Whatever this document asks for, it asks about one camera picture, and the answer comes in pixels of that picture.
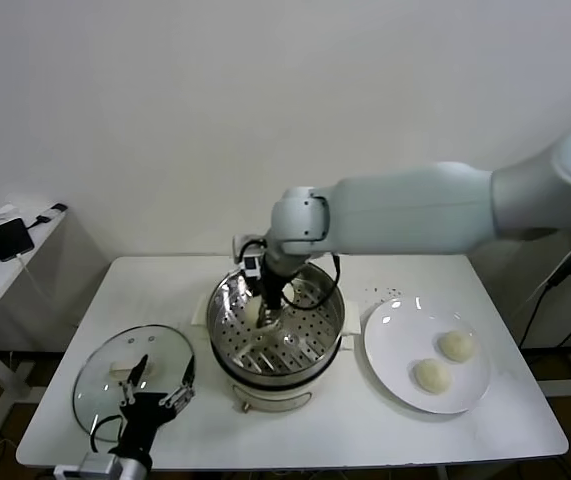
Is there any black smartphone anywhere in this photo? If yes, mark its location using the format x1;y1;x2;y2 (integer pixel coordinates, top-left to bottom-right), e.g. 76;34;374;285
0;217;37;263

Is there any stainless steel steamer basket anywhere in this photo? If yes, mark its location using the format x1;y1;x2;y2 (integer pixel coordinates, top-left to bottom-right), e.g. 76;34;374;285
206;256;346;381

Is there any white round plate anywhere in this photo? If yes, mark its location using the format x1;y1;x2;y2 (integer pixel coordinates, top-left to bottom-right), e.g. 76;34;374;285
363;296;493;415

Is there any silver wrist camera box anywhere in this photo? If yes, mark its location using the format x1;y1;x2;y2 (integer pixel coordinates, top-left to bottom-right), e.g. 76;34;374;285
53;453;119;480
232;233;269;281

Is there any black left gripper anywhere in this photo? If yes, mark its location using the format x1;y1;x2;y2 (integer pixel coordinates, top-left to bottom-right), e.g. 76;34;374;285
117;354;196;454

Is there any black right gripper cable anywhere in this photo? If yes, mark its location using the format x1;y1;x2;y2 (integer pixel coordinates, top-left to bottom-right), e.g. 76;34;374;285
327;252;342;296

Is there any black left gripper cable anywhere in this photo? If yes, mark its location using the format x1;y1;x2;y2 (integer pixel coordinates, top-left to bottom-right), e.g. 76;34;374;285
89;414;126;446

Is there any glass pot lid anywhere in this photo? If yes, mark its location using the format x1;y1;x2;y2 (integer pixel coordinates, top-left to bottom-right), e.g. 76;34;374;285
72;324;198;444

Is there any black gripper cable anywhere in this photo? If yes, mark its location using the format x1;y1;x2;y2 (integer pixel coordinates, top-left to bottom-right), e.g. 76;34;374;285
89;414;126;446
327;252;342;296

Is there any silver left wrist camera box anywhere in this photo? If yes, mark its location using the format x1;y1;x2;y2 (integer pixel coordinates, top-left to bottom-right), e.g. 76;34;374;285
53;453;119;480

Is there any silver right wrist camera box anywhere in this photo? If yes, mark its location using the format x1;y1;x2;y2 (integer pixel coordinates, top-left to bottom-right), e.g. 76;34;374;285
232;233;269;281

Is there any black power adapter cable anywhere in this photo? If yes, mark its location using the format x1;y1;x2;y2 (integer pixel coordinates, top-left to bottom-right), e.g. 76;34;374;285
517;239;571;351

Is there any thin white charging cable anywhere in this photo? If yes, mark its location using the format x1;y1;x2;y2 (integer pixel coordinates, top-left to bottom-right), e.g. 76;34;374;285
14;253;54;301

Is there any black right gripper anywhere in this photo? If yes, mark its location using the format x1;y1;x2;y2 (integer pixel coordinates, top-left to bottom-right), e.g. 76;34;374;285
257;259;296;335

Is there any black cable with connectors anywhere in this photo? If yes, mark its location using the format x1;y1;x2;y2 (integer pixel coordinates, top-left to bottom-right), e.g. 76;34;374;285
23;202;70;230

